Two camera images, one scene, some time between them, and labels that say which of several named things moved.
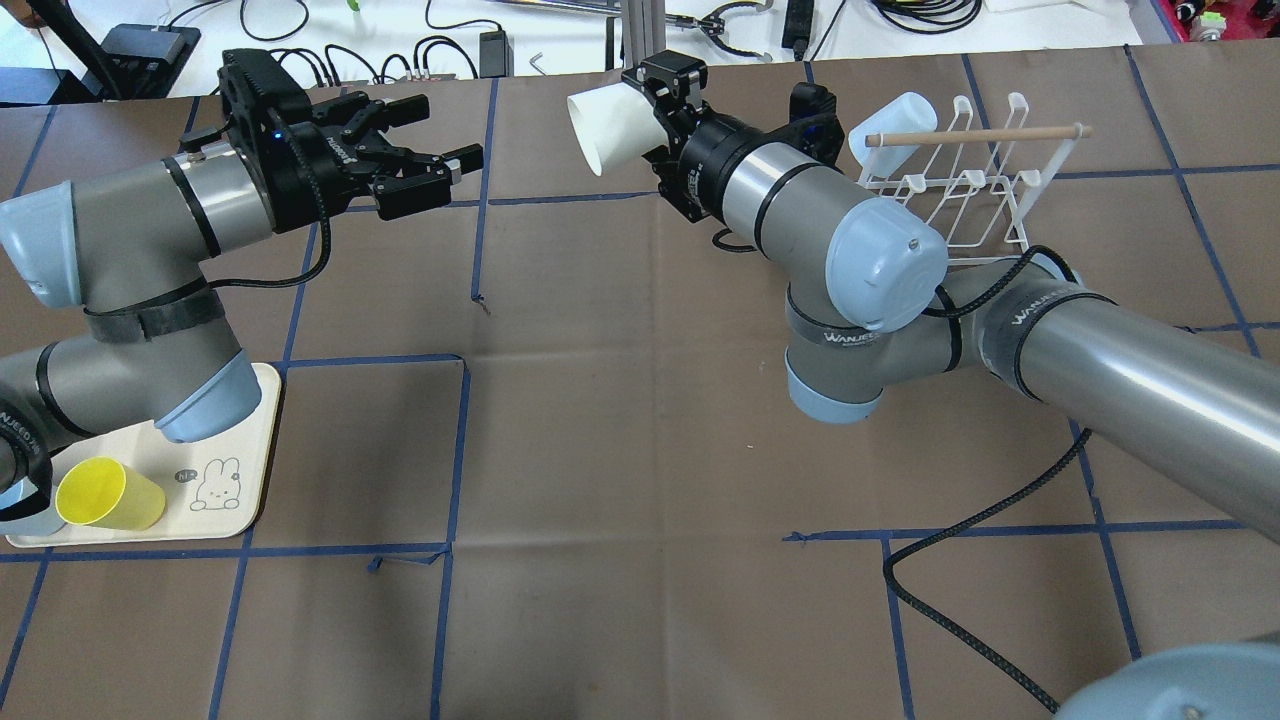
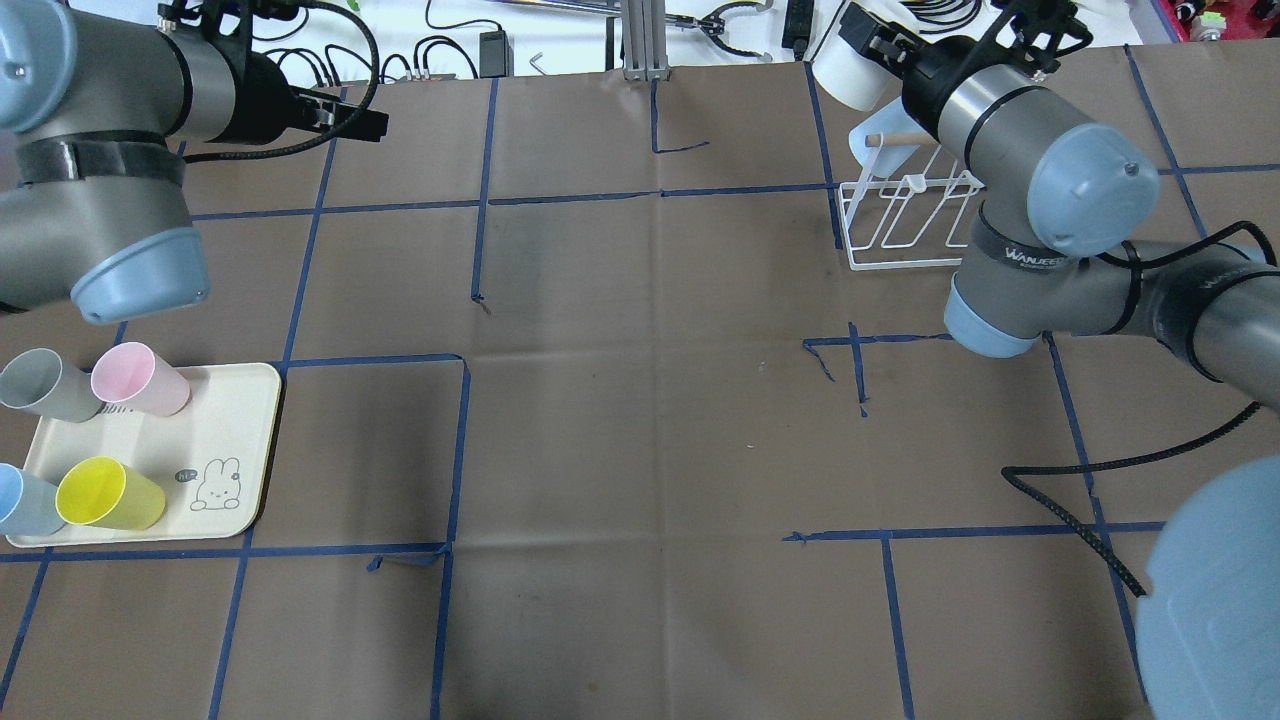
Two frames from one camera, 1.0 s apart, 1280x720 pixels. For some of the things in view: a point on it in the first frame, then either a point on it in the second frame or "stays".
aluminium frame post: [643, 31] stays
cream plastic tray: [210, 486] stays
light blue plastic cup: [909, 113] stays
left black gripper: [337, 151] -> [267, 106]
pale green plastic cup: [617, 124] -> [853, 79]
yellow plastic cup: [102, 492] stays
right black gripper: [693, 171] -> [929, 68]
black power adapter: [496, 56] stays
